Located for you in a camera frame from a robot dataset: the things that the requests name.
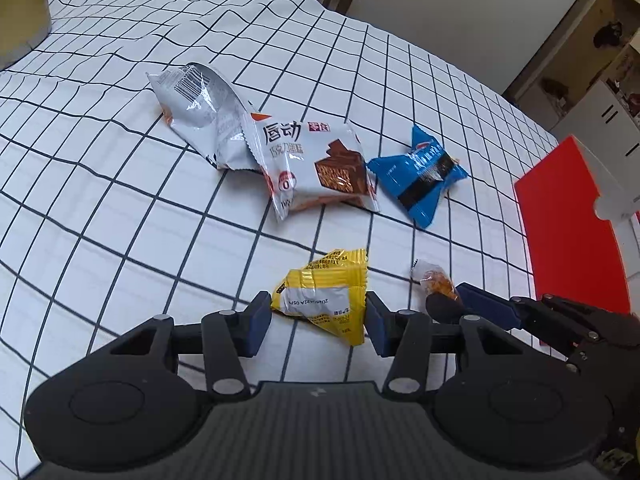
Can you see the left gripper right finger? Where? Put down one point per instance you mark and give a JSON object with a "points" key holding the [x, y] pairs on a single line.
{"points": [[380, 324]]}

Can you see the blue cookie packet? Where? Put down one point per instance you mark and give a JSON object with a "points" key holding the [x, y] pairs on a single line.
{"points": [[417, 179]]}

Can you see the yellow snack packet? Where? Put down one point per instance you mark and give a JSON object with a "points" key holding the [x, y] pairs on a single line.
{"points": [[329, 292]]}

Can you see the gold thermos jug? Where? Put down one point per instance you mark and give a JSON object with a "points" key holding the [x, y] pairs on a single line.
{"points": [[23, 25]]}

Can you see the small orange snack packet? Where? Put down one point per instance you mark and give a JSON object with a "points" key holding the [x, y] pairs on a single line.
{"points": [[433, 280]]}

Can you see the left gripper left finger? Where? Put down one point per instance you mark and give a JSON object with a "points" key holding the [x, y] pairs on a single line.
{"points": [[255, 320]]}

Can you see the white wall cabinets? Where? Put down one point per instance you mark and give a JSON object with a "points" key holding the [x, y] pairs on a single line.
{"points": [[592, 55]]}

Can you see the white chocolate cake packet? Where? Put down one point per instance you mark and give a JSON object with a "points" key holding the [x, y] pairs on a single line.
{"points": [[307, 164]]}

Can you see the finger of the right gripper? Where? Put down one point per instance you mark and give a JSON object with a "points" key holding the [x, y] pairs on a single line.
{"points": [[489, 306]]}

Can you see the red cardboard box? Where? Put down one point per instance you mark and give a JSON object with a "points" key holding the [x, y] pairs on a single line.
{"points": [[579, 230]]}

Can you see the checkered tablecloth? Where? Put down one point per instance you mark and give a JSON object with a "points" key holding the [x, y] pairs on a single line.
{"points": [[108, 217]]}

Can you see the silver white snack bag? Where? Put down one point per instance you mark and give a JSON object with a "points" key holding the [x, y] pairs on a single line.
{"points": [[207, 112]]}

